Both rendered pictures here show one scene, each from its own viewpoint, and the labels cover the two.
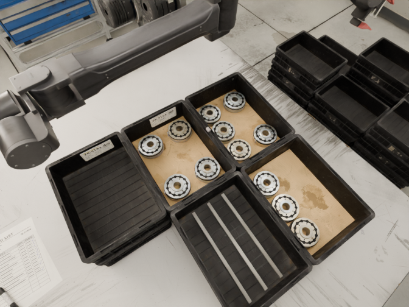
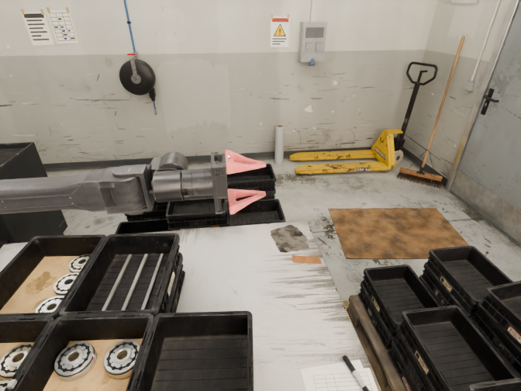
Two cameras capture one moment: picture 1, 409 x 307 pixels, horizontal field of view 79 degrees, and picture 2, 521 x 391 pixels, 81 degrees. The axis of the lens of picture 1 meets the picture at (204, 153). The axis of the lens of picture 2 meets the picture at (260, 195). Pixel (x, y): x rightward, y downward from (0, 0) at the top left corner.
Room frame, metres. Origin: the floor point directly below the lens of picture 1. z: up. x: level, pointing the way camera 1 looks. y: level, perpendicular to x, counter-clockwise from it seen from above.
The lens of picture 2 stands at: (0.55, 0.73, 1.73)
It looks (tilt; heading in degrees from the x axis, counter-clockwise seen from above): 31 degrees down; 213
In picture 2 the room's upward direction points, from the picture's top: straight up
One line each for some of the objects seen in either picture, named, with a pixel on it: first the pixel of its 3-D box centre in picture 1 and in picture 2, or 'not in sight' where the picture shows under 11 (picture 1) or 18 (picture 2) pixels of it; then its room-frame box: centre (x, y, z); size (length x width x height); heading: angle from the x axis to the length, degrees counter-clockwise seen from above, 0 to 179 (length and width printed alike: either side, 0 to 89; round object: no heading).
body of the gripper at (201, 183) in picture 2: not in sight; (203, 183); (0.19, 0.36, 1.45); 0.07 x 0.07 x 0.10; 41
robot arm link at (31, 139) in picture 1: (37, 120); (155, 178); (0.22, 0.27, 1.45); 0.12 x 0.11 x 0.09; 131
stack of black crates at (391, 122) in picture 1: (394, 150); not in sight; (0.80, -1.23, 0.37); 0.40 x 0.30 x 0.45; 41
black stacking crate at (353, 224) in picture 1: (299, 196); (50, 282); (0.30, -0.37, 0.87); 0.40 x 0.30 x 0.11; 35
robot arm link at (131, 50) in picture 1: (145, 44); (17, 195); (0.40, 0.12, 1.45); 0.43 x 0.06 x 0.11; 130
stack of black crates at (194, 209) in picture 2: not in sight; (200, 227); (-0.71, -0.62, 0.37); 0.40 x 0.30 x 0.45; 131
